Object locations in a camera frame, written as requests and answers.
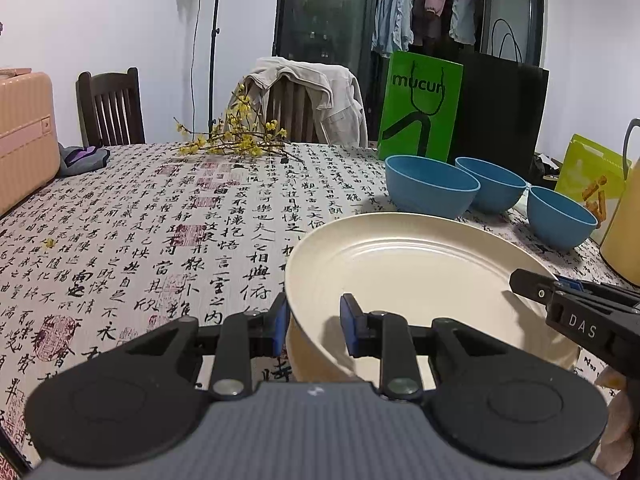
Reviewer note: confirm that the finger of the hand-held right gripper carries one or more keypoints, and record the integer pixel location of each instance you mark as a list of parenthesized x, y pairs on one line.
[(570, 283), (532, 286)]

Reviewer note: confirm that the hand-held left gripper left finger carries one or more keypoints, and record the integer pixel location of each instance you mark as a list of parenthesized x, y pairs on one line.
[(281, 325)]

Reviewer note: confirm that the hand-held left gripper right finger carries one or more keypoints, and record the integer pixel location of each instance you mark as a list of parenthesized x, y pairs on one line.
[(350, 327)]

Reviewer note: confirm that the cream ribbed plate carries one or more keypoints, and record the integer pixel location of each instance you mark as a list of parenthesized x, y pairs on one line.
[(425, 270), (310, 360)]

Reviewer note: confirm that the blue bowl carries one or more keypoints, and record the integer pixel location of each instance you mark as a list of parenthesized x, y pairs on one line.
[(495, 185), (430, 185), (560, 220)]

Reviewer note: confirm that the person's right hand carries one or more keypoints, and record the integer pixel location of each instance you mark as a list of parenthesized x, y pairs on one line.
[(614, 390)]

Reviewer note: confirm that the yellow thermos jug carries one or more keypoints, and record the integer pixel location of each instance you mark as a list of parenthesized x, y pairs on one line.
[(625, 230)]

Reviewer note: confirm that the yellow-green snack box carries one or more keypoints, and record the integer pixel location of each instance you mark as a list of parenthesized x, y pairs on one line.
[(585, 175)]

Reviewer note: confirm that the calligraphy printed tablecloth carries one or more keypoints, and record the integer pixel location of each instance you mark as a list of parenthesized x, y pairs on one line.
[(150, 240)]

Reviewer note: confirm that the black paper bag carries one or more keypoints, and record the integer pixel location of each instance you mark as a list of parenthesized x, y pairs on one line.
[(500, 110)]

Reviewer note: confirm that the yellow flower branch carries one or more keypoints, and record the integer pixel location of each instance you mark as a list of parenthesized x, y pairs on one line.
[(240, 135)]

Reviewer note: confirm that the green paper bag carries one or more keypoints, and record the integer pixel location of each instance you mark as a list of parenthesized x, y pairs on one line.
[(420, 110)]

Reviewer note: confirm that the dark wooden chair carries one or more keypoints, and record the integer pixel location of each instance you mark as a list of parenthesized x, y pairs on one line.
[(110, 110), (292, 115)]

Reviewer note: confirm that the chair with beige jacket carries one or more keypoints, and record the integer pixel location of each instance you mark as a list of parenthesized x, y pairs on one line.
[(340, 105)]

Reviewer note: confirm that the grey purple cloth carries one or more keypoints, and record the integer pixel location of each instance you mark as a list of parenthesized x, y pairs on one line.
[(82, 160)]

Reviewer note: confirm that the hanging pale shirt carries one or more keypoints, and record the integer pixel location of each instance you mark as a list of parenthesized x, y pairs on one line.
[(462, 10)]

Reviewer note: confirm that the studio light on stand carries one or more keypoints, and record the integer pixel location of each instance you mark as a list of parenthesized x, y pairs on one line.
[(215, 35)]

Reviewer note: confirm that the hanging blue shirt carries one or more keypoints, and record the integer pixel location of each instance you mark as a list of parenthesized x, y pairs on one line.
[(392, 10)]

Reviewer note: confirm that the dark sliding glass door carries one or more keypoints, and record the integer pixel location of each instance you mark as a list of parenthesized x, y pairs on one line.
[(320, 10)]

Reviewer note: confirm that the pink suitcase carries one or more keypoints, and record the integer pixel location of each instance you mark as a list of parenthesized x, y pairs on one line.
[(25, 135)]

